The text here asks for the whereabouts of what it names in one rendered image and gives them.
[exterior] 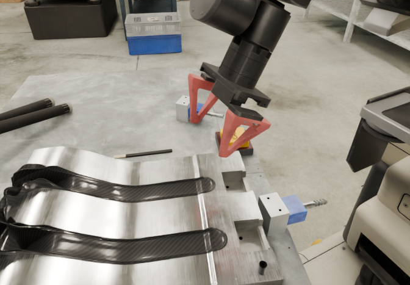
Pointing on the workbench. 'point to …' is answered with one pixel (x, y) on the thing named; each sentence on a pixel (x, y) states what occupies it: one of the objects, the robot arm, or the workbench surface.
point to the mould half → (139, 223)
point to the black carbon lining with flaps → (213, 236)
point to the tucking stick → (143, 154)
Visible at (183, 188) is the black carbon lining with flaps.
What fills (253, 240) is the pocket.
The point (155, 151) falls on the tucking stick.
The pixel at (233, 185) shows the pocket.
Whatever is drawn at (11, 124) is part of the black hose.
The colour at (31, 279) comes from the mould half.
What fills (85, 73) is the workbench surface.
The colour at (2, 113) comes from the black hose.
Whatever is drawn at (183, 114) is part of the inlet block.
